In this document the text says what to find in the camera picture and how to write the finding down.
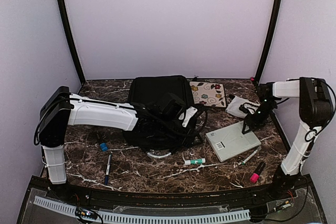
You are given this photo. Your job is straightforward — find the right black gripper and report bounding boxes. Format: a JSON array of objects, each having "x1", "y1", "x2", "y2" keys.
[{"x1": 243, "y1": 101, "x2": 277, "y2": 134}]

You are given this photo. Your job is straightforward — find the black student bag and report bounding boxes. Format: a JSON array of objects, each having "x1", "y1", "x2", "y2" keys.
[{"x1": 123, "y1": 76, "x2": 207, "y2": 153}]

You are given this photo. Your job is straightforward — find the grey shrink-wrapped notebook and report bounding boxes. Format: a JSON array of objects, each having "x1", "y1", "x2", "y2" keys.
[{"x1": 205, "y1": 121, "x2": 261, "y2": 163}]

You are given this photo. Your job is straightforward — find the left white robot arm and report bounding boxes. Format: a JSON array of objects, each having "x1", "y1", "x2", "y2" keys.
[{"x1": 34, "y1": 86, "x2": 204, "y2": 201}]

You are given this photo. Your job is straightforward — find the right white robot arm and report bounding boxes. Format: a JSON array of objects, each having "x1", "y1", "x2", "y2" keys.
[{"x1": 241, "y1": 77, "x2": 335, "y2": 200}]

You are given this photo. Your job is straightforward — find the thin white green pen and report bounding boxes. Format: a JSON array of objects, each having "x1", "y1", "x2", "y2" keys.
[{"x1": 238, "y1": 146, "x2": 261, "y2": 166}]

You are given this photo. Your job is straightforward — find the clear tape roll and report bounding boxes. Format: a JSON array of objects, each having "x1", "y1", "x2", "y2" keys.
[{"x1": 146, "y1": 151, "x2": 172, "y2": 159}]

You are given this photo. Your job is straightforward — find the floral square plate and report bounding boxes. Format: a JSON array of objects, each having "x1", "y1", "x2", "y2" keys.
[{"x1": 190, "y1": 81, "x2": 227, "y2": 108}]

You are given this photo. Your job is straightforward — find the green white glue stick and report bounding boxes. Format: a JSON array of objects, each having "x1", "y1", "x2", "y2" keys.
[{"x1": 184, "y1": 158, "x2": 206, "y2": 166}]

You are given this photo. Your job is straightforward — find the pink black highlighter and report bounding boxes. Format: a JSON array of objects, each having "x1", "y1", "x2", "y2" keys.
[{"x1": 249, "y1": 162, "x2": 266, "y2": 184}]

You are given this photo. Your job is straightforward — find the blue capped marker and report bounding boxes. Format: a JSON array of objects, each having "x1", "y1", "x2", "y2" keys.
[{"x1": 96, "y1": 132, "x2": 108, "y2": 152}]

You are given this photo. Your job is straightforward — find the blue ballpoint pen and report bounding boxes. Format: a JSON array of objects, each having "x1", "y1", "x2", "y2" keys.
[{"x1": 104, "y1": 154, "x2": 112, "y2": 186}]

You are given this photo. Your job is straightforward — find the small circuit board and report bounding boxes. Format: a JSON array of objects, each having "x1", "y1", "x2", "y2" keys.
[{"x1": 75, "y1": 207, "x2": 98, "y2": 220}]

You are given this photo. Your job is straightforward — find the grey slotted cable duct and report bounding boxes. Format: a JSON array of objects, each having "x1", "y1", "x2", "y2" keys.
[{"x1": 33, "y1": 196, "x2": 250, "y2": 223}]

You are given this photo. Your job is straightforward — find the black front rail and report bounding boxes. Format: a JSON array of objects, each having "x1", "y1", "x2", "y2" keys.
[{"x1": 28, "y1": 175, "x2": 313, "y2": 209}]

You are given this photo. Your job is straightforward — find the right black frame post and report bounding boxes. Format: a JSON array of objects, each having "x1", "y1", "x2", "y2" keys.
[{"x1": 254, "y1": 0, "x2": 281, "y2": 86}]

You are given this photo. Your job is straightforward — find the black frame post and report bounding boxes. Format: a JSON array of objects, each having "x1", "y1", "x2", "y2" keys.
[
  {"x1": 57, "y1": 0, "x2": 86, "y2": 85},
  {"x1": 254, "y1": 0, "x2": 281, "y2": 86}
]

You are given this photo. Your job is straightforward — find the left black frame post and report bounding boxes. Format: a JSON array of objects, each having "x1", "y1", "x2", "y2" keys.
[{"x1": 57, "y1": 0, "x2": 86, "y2": 85}]

